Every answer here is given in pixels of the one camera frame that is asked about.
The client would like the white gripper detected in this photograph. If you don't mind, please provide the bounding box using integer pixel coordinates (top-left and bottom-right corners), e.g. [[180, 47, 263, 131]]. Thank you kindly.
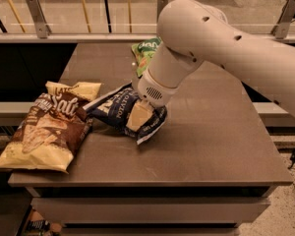
[[126, 69, 178, 132]]

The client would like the blue chip bag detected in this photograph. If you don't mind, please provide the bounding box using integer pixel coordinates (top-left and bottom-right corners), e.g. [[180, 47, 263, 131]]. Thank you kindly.
[[84, 84, 167, 145]]

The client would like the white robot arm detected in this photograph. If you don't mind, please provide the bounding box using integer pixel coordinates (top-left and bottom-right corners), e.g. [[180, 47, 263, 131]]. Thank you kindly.
[[133, 0, 295, 117]]

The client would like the green chip bag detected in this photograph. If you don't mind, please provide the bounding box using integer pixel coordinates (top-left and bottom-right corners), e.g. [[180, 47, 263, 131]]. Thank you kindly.
[[132, 37, 161, 78]]

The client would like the brown chip bag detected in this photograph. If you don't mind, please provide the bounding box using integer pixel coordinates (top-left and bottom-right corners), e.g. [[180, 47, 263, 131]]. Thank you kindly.
[[0, 82, 100, 172]]

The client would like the grey counter drawer cabinet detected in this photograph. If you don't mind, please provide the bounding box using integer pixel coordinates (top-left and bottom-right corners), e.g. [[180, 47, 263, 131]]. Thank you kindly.
[[31, 197, 270, 236]]

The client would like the metal railing post middle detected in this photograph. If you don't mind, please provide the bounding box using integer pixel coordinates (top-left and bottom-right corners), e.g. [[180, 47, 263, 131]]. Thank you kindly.
[[156, 0, 168, 18]]

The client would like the metal railing post left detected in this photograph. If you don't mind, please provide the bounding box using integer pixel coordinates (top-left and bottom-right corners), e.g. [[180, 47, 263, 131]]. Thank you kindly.
[[26, 0, 51, 38]]

